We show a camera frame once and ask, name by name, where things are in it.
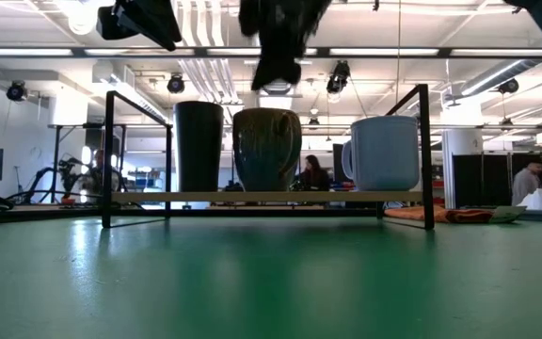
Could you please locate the wooden shelf black metal frame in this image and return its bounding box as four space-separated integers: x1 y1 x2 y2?
101 83 436 231

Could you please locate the white building column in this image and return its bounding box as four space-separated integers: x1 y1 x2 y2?
441 103 484 209

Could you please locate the black background rig frame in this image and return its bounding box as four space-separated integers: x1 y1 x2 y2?
47 122 129 203

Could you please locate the black ceiling spotlight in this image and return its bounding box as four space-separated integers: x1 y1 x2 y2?
497 77 520 96
6 79 29 103
325 59 352 95
167 73 186 95

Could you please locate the black tall tumbler cup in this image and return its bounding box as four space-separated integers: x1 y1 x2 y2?
173 100 226 193

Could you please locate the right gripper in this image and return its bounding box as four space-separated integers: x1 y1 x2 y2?
238 0 333 91

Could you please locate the silver ventilation duct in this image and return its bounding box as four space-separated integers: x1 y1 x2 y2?
458 58 542 98

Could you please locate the person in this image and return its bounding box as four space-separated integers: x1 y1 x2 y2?
298 154 332 192
510 159 542 207
82 149 122 197

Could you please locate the black room partition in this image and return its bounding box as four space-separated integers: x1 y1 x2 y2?
453 153 542 208

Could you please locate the brown ceramic mug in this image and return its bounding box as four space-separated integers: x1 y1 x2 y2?
231 107 303 192

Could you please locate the orange cloth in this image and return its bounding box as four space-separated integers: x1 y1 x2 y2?
383 204 496 225

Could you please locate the black aluminium table frame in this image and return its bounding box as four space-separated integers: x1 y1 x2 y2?
0 205 386 223

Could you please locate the light blue mug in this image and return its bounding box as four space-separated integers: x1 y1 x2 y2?
341 115 422 192

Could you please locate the green table mat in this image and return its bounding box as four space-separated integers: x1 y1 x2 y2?
0 215 542 339

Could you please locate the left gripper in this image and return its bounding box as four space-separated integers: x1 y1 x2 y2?
95 0 183 52

